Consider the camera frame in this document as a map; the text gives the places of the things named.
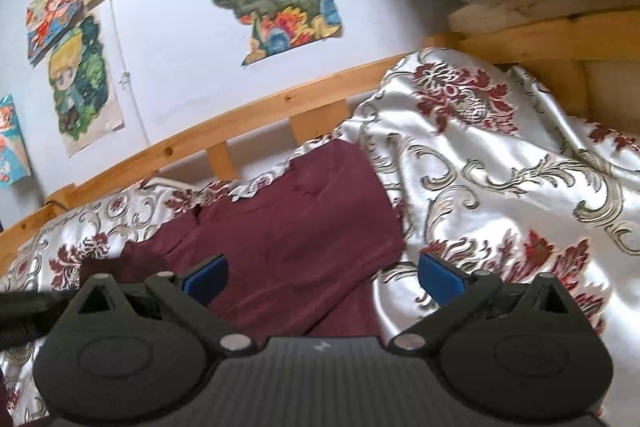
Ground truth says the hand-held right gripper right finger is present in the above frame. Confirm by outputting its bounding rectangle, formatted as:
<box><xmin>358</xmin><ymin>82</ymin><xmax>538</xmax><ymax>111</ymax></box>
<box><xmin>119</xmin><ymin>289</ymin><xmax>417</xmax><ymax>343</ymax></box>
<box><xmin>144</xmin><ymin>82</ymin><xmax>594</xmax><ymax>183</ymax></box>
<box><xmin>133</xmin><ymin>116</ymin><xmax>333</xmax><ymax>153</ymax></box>
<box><xmin>392</xmin><ymin>252</ymin><xmax>577</xmax><ymax>354</ymax></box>

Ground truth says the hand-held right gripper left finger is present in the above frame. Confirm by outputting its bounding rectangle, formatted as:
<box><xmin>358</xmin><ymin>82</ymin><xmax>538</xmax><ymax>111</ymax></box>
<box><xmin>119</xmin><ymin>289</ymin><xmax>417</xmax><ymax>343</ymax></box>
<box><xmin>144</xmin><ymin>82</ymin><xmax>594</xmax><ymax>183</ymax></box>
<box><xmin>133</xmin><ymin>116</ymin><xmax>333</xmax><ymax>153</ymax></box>
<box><xmin>75</xmin><ymin>253</ymin><xmax>252</xmax><ymax>356</ymax></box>

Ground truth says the maroon knit garment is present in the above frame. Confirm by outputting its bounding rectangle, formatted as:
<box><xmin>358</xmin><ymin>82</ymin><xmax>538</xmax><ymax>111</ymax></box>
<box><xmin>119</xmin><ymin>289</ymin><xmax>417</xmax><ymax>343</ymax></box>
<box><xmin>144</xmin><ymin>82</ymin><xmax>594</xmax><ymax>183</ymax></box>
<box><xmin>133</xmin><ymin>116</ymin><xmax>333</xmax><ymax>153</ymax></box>
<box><xmin>80</xmin><ymin>139</ymin><xmax>407</xmax><ymax>339</ymax></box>

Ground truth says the floral satin blanket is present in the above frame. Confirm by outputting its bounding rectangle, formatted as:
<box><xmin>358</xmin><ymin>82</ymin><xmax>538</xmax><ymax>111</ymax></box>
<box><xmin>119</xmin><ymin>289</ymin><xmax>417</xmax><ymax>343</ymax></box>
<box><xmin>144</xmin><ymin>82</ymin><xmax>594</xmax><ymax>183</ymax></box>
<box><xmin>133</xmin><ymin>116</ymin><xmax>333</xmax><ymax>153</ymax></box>
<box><xmin>0</xmin><ymin>47</ymin><xmax>640</xmax><ymax>427</ymax></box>

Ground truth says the orange-haired figure wall poster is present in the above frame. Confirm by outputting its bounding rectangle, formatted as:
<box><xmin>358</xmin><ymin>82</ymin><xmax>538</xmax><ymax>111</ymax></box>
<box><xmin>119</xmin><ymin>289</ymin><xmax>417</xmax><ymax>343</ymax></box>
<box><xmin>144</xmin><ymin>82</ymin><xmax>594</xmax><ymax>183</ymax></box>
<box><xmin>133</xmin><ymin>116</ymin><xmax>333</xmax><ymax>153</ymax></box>
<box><xmin>0</xmin><ymin>94</ymin><xmax>32</xmax><ymax>190</ymax></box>

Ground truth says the wooden bed frame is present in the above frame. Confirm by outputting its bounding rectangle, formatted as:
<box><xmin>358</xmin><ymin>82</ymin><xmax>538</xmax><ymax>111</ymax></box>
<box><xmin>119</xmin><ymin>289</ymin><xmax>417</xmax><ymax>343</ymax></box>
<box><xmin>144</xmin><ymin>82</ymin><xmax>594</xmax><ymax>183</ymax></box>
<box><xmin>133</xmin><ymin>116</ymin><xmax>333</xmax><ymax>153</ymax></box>
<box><xmin>0</xmin><ymin>0</ymin><xmax>640</xmax><ymax>275</ymax></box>

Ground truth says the white wall pipe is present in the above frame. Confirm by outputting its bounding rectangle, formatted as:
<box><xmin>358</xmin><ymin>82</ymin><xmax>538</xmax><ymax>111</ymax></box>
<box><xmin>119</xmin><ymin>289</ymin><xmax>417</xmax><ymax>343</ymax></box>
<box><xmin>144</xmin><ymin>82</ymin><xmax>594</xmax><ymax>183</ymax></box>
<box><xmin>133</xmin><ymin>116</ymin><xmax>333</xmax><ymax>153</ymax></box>
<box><xmin>106</xmin><ymin>0</ymin><xmax>152</xmax><ymax>146</ymax></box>

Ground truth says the blond figure wall poster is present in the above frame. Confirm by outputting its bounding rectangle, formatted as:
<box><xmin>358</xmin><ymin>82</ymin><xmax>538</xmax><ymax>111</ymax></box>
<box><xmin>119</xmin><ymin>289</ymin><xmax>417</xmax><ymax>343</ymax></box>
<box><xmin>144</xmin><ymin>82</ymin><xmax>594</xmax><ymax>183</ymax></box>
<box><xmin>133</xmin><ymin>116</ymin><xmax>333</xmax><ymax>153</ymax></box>
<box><xmin>47</xmin><ymin>13</ymin><xmax>126</xmax><ymax>158</ymax></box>

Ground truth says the red-haired figure wall poster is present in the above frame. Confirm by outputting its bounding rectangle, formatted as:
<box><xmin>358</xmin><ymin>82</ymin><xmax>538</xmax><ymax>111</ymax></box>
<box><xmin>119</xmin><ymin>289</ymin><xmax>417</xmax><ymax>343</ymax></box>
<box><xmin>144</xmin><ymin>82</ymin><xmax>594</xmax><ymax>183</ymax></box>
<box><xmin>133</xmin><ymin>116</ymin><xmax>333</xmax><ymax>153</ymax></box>
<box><xmin>26</xmin><ymin>0</ymin><xmax>109</xmax><ymax>68</ymax></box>

